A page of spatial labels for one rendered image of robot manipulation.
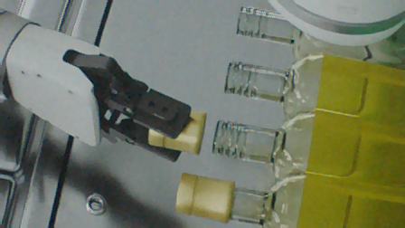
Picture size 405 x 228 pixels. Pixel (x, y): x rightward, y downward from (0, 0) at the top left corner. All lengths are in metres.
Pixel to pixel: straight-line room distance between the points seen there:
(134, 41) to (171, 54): 0.04
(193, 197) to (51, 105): 0.16
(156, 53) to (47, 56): 0.23
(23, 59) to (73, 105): 0.06
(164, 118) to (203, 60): 0.22
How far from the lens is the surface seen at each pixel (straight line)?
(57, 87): 0.87
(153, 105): 0.87
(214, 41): 1.08
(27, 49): 0.88
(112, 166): 1.01
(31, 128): 1.05
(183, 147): 0.88
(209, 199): 0.84
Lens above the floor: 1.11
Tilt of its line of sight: 1 degrees up
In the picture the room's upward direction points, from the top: 80 degrees counter-clockwise
